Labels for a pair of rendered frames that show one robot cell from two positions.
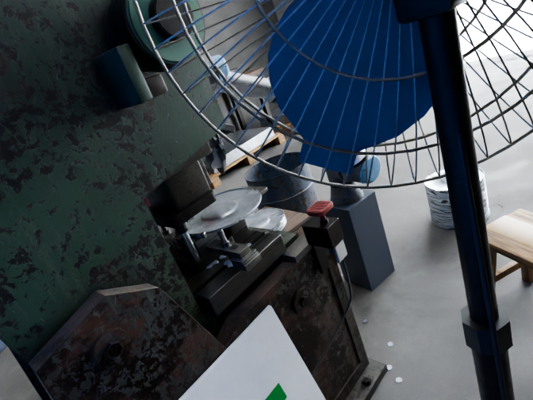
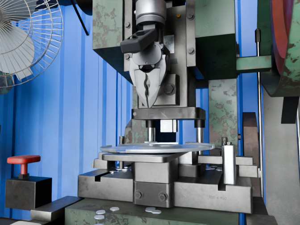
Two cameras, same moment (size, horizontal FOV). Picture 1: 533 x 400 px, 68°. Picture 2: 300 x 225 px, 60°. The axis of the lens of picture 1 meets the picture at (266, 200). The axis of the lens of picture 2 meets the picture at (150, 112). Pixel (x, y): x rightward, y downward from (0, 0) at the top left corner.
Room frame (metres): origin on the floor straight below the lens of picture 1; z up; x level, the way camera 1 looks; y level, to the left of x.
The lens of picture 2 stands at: (1.77, -0.21, 0.83)
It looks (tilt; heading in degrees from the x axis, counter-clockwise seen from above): 4 degrees up; 149
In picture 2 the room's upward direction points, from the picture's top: straight up
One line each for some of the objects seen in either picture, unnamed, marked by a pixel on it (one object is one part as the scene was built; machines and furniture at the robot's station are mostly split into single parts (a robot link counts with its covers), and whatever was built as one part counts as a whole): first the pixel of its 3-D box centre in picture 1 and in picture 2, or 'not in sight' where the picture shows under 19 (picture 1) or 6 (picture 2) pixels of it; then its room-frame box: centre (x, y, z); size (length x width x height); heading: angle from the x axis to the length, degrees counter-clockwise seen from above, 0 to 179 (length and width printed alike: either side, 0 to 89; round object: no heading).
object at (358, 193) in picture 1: (344, 188); not in sight; (1.64, -0.35, 0.50); 0.15 x 0.15 x 0.10
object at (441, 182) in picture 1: (453, 178); not in sight; (1.85, -0.97, 0.24); 0.29 x 0.29 x 0.01
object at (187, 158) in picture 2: (194, 237); (169, 153); (1.13, 0.25, 0.76); 0.15 x 0.09 x 0.05; 40
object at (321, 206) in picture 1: (322, 217); (24, 170); (1.02, -0.13, 0.72); 0.07 x 0.06 x 0.08; 130
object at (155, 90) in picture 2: (211, 163); (157, 89); (1.25, 0.13, 0.93); 0.06 x 0.03 x 0.09; 130
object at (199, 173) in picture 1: (166, 150); (165, 58); (1.15, 0.22, 1.04); 0.17 x 0.15 x 0.30; 130
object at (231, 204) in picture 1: (219, 209); (156, 146); (1.20, 0.16, 0.79); 0.29 x 0.29 x 0.01
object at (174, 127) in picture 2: not in sight; (168, 126); (1.13, 0.25, 0.84); 0.05 x 0.03 x 0.04; 40
